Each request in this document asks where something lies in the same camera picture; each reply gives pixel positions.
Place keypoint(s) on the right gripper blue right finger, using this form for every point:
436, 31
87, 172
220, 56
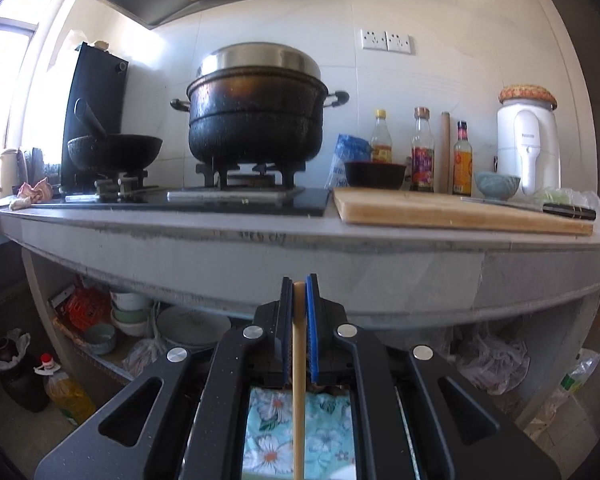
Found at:
315, 315

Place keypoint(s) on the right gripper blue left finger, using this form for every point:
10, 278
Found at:
283, 329

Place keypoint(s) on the bamboo chopstick six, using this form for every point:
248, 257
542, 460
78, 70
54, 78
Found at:
299, 377

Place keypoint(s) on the white kitchen appliance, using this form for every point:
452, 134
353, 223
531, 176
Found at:
527, 137

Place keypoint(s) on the black kitchen knife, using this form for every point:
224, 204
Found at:
559, 210

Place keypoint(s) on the wooden cutting board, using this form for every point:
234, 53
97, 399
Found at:
368, 207

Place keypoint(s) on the black small bowl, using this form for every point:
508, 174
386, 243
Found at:
379, 175

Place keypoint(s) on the sauce bottle yellow cap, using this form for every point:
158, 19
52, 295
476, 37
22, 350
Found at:
380, 141

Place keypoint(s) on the stacked white bowls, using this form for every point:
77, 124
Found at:
130, 312

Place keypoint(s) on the sauce bottle red cap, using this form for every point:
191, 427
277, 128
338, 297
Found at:
462, 162

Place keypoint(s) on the large black stock pot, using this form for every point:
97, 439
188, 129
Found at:
257, 103

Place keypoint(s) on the light blue bowl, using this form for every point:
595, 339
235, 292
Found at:
495, 186

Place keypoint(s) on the black wok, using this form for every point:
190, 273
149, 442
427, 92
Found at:
103, 152

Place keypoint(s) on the cooking oil bottle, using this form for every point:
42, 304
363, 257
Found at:
65, 392

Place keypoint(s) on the black trash bin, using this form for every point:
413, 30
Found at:
17, 374

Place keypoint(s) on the rice sack bag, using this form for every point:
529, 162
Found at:
583, 368

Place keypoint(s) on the wall power socket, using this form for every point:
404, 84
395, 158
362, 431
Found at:
385, 41

